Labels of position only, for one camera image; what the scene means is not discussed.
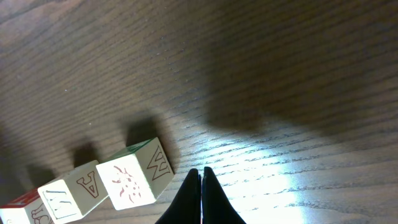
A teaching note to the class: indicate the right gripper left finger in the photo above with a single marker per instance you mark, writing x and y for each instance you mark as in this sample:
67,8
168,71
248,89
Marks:
186,206

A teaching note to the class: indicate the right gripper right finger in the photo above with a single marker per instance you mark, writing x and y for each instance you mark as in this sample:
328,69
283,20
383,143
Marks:
215,204

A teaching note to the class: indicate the white ladybug block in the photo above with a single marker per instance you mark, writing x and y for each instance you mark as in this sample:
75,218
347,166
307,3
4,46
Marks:
136,175

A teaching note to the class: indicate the yellow block letter O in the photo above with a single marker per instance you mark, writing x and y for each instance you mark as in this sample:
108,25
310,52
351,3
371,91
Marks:
73,195

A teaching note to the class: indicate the white block green side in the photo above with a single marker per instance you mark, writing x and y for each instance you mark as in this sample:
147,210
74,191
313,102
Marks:
26,209

